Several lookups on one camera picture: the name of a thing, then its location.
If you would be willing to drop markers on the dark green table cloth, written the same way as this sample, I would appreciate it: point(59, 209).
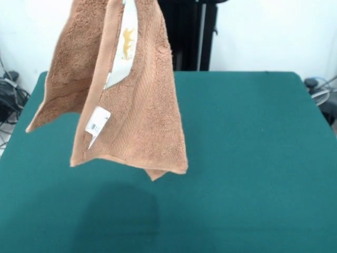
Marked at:
point(237, 158)

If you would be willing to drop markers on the tan terry towel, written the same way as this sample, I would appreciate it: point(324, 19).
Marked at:
point(147, 105)

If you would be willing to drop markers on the black equipment box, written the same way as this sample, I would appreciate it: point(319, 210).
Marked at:
point(330, 113)

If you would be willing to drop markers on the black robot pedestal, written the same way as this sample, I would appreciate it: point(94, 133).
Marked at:
point(189, 39)

